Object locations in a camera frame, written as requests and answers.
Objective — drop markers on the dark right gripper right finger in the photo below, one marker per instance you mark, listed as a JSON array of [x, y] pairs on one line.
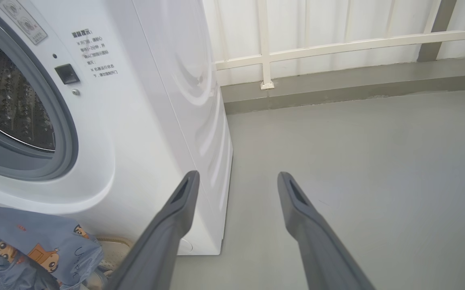
[[321, 249]]

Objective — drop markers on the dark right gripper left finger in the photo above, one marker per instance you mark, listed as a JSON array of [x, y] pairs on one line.
[[156, 241]]

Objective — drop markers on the blue cartoon print garment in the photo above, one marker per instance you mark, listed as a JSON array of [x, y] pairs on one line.
[[35, 241]]

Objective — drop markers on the cream perforated laundry basket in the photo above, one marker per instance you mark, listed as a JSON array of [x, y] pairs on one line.
[[115, 249]]

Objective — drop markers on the white front-load washing machine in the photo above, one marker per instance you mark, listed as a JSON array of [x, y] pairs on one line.
[[135, 121]]

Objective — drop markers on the white metal railing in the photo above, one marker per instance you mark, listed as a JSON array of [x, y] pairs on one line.
[[264, 40]]

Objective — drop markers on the grey warning sticker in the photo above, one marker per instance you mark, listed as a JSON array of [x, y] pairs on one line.
[[23, 20]]

